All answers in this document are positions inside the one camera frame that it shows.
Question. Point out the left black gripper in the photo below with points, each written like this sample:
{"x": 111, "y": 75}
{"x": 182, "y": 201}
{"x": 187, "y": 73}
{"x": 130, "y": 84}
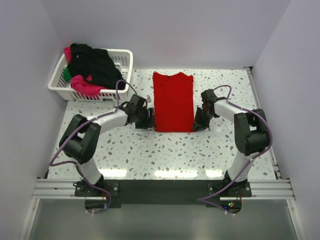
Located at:
{"x": 149, "y": 121}

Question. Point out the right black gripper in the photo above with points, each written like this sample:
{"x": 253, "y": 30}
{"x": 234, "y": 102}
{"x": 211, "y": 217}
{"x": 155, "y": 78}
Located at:
{"x": 199, "y": 125}

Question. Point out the red t shirt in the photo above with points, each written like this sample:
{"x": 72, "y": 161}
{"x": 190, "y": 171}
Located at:
{"x": 173, "y": 102}

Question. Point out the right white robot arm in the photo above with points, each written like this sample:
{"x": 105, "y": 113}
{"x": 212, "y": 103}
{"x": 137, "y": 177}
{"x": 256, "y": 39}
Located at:
{"x": 252, "y": 135}

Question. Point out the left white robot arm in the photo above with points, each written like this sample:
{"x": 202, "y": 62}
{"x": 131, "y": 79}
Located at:
{"x": 80, "y": 139}

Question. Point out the pink t shirt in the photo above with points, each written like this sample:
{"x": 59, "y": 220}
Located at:
{"x": 85, "y": 87}

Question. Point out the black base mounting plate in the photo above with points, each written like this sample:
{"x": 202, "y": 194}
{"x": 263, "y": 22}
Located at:
{"x": 115, "y": 193}

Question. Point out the black t shirt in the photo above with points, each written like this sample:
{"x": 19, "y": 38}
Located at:
{"x": 96, "y": 62}

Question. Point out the green t shirt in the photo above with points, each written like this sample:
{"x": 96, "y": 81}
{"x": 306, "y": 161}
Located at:
{"x": 66, "y": 75}

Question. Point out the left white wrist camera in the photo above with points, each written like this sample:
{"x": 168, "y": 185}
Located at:
{"x": 148, "y": 98}

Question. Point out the aluminium frame rail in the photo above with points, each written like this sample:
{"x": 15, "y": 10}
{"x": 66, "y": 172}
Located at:
{"x": 280, "y": 189}

